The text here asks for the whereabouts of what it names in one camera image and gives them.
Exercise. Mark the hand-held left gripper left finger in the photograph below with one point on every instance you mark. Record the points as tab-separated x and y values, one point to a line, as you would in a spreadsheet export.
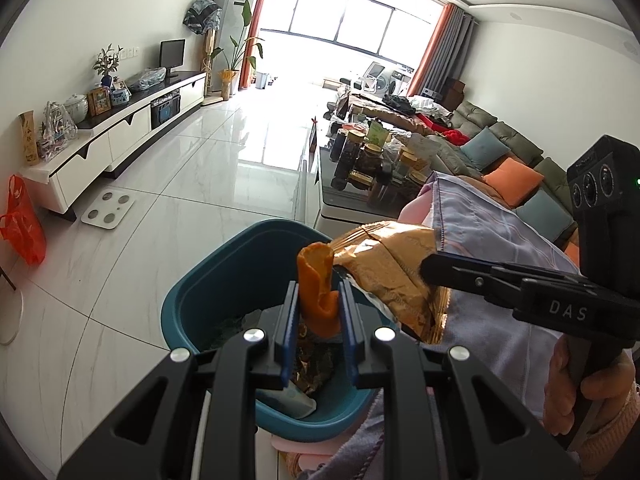
287	340

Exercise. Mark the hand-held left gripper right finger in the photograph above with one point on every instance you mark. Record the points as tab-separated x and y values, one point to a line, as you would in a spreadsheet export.
350	340

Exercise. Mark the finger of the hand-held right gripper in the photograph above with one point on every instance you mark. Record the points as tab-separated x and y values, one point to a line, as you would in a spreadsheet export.
460	272

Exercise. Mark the shiny gold wrapper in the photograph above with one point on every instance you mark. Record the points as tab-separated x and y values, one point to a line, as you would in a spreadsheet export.
312	365

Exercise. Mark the orange peel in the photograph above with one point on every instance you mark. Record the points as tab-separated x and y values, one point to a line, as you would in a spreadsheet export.
315	285

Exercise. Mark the gold brown packet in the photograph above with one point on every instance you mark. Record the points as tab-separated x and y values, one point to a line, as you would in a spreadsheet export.
390	280

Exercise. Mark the teal bin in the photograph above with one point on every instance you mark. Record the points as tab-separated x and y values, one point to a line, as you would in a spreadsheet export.
225	270

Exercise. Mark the person's right forearm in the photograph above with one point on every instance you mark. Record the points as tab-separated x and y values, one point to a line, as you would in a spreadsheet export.
620	422

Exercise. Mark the person's right hand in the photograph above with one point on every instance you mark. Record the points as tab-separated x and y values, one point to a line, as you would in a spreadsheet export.
607	377

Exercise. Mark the orange cushion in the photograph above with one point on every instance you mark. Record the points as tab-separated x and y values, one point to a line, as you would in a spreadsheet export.
512	182
571	252

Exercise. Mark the purple checked blanket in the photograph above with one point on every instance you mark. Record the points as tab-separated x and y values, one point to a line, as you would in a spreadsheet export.
480	225

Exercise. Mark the blue cushion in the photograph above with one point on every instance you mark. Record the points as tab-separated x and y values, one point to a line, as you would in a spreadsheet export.
482	147
547	215

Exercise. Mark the grey-green sofa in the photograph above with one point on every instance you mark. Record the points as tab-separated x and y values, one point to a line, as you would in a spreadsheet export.
520	140

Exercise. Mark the coffee table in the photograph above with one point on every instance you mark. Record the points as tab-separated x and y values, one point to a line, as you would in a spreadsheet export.
330	200

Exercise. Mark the group of glass jars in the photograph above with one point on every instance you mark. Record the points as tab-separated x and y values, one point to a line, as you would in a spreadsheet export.
365	165

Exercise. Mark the red cloth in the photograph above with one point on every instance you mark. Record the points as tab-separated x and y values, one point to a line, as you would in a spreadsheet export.
440	130

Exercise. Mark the brown cabinet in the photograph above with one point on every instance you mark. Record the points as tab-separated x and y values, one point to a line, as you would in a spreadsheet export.
454	92

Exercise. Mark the washing machine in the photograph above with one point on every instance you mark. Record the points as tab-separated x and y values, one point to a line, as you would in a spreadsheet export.
390	80

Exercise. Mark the white bathroom scale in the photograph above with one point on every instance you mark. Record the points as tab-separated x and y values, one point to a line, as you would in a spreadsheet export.
107	210

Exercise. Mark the orange and grey curtain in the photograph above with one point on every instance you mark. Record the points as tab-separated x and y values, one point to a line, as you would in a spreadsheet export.
440	50
255	25

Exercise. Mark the small white bin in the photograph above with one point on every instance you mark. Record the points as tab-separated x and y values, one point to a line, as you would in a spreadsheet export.
261	80

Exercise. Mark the white and black TV cabinet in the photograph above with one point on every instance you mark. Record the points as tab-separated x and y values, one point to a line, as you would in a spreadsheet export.
125	130

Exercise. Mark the large window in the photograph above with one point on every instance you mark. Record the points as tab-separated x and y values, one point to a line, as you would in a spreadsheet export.
350	20

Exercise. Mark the orange plastic bag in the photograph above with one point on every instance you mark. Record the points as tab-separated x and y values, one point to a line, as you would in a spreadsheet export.
22	225

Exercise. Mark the large leafy plant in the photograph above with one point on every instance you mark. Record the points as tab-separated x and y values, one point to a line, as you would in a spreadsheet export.
237	55

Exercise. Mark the blue and white ceramic pot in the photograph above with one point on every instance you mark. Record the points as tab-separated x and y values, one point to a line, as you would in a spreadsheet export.
121	96

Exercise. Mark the clear plastic bag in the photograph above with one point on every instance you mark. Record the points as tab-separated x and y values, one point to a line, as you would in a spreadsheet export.
147	79

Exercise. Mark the black monitor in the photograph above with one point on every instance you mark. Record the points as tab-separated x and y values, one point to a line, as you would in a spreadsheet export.
171	55

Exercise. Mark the white ceramic jar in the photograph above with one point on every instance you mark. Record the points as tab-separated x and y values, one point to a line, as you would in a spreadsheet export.
76	107

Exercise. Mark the bamboo vase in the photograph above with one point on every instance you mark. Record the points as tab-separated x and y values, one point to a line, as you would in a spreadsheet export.
29	137

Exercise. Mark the small plant in blue vase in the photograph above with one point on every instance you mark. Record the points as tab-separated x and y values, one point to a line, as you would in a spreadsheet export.
107	62

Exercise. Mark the covered standing fan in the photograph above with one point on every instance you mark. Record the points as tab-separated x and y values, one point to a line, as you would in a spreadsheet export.
200	17

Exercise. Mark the white standing air conditioner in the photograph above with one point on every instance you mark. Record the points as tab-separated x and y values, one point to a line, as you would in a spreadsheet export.
235	10

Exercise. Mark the wooden picture frame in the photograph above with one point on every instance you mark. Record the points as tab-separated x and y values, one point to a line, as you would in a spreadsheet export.
99	101

